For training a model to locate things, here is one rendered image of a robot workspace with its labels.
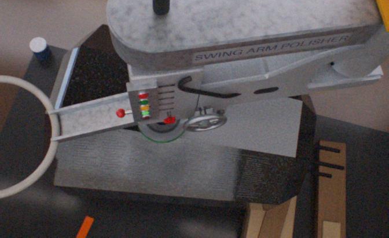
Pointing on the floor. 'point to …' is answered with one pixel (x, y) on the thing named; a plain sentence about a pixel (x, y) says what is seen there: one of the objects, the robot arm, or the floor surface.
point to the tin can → (40, 48)
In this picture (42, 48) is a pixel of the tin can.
